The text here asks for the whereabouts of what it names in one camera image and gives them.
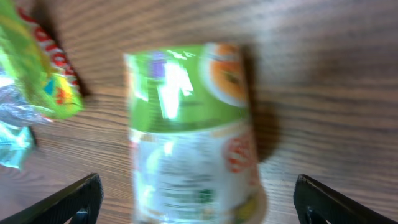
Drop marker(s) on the teal snack packet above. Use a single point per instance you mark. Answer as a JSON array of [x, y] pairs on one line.
[[16, 145]]

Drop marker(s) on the green cup noodles container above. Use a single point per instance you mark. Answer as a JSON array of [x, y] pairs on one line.
[[194, 157]]

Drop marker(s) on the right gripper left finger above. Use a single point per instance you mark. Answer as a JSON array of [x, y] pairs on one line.
[[80, 202]]

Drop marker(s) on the green snack bag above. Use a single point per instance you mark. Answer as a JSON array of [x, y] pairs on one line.
[[38, 85]]

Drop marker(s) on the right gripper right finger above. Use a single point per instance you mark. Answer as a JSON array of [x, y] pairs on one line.
[[317, 203]]

